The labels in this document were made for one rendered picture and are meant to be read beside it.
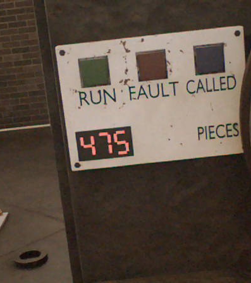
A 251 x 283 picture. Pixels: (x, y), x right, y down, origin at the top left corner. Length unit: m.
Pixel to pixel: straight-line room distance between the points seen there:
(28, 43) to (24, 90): 0.56
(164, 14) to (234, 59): 0.12
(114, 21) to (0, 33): 6.13
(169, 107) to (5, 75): 6.18
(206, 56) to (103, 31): 0.15
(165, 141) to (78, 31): 0.20
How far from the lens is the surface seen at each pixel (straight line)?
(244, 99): 0.75
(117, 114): 0.81
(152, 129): 0.81
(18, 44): 6.89
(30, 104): 6.95
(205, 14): 0.82
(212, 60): 0.80
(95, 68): 0.79
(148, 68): 0.79
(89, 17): 0.81
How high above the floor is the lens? 1.28
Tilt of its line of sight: 13 degrees down
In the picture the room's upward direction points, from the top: 6 degrees counter-clockwise
